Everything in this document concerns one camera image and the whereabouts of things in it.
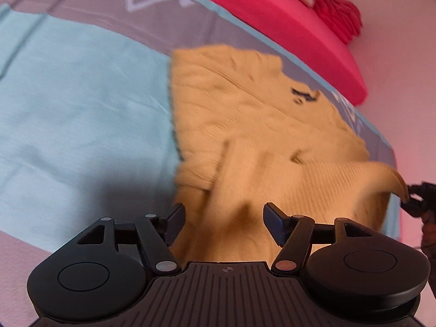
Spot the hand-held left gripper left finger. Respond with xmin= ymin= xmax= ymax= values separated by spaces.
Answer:
xmin=77 ymin=203 xmax=185 ymax=276

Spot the red knitted tasseled cloth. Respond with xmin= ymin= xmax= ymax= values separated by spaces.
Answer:
xmin=313 ymin=0 xmax=364 ymax=44

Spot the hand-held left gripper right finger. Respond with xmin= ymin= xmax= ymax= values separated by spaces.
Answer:
xmin=263 ymin=202 xmax=375 ymax=276

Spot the red blanket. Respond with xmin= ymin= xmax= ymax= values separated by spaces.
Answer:
xmin=163 ymin=0 xmax=369 ymax=107

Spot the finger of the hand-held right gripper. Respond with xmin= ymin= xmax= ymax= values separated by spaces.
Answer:
xmin=400 ymin=181 xmax=436 ymax=218

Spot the tan cable-knit cardigan sweater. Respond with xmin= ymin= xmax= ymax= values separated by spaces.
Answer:
xmin=168 ymin=44 xmax=408 ymax=264

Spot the blue grey striped bed sheet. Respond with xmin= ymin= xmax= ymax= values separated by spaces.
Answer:
xmin=0 ymin=0 xmax=402 ymax=327

